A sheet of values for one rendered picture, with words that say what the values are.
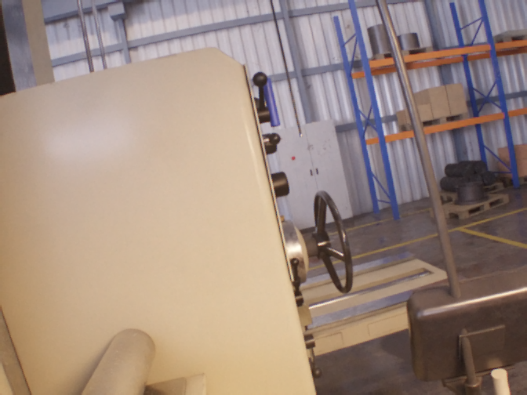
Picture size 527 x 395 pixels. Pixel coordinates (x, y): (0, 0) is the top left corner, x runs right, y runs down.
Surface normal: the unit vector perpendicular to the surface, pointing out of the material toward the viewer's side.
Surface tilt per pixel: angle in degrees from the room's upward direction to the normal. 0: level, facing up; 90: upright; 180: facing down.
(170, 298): 90
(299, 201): 90
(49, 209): 90
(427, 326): 109
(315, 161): 90
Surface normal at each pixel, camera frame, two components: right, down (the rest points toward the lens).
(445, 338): -0.04, 0.44
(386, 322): 0.15, 0.07
